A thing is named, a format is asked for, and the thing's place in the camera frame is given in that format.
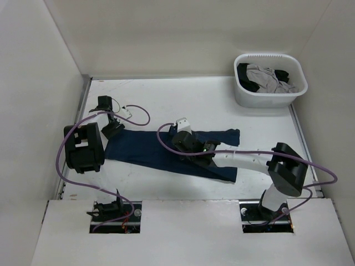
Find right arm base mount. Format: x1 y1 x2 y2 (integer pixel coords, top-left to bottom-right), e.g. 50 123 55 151
239 201 293 233

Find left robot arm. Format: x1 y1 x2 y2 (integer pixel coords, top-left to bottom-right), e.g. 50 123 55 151
64 95 125 174

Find dark blue denim trousers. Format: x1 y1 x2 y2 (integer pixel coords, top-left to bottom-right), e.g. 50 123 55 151
105 130 237 183

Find black garment in basket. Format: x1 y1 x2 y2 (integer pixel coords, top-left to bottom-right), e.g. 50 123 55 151
236 63 290 93

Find white plastic laundry basket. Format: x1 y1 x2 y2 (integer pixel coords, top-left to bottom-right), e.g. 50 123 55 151
234 53 308 108

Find grey garment in basket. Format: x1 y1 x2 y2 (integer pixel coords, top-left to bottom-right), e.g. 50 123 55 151
245 64 300 94

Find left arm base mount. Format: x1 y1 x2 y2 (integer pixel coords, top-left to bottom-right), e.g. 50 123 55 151
87 200 143 234

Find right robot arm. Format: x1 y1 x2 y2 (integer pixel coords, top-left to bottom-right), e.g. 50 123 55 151
172 131 308 221

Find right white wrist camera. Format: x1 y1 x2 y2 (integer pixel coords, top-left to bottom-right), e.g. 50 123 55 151
175 117 192 135

